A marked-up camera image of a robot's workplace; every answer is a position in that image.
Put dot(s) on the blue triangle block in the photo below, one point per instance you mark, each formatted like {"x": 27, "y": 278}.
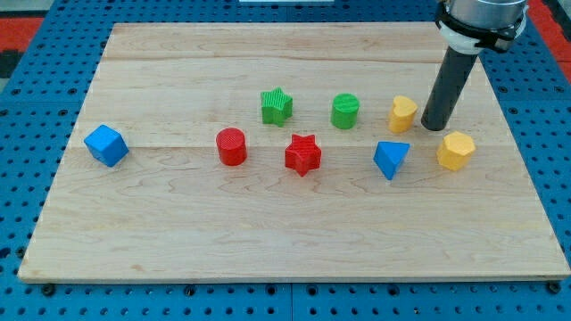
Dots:
{"x": 389, "y": 157}

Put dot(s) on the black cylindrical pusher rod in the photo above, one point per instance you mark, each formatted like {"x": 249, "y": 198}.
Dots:
{"x": 448, "y": 85}

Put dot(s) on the red star block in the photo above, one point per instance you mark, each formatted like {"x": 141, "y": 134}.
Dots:
{"x": 302, "y": 154}

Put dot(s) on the yellow heart block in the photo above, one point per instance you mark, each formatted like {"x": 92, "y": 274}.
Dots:
{"x": 402, "y": 114}

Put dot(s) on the green star block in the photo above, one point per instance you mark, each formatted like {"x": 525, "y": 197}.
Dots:
{"x": 276, "y": 107}

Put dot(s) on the wooden board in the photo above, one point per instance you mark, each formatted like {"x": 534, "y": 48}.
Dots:
{"x": 170, "y": 212}

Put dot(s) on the green cylinder block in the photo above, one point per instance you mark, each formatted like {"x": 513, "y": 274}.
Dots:
{"x": 345, "y": 108}

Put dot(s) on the yellow hexagon block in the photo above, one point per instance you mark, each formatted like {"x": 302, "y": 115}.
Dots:
{"x": 455, "y": 150}

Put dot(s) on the blue cube block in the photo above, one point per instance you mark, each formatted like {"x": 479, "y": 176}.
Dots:
{"x": 106, "y": 145}

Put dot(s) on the red cylinder block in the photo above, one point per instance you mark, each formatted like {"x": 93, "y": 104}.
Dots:
{"x": 231, "y": 146}

